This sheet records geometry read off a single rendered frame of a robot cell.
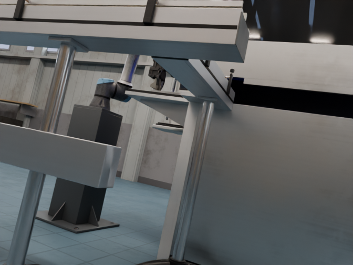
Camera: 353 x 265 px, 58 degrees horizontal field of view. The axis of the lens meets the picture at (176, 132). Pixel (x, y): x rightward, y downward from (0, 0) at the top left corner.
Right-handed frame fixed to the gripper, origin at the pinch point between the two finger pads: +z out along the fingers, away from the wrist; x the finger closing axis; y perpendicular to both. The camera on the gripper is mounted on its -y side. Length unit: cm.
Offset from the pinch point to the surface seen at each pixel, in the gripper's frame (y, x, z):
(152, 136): 192, -402, -1
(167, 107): -9.1, 2.6, 8.4
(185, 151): -28.4, 12.7, 31.2
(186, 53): -49, 86, 7
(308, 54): -79, 13, -24
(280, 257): -81, 13, 69
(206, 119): -43, 34, 17
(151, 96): -2.0, 11.1, 5.1
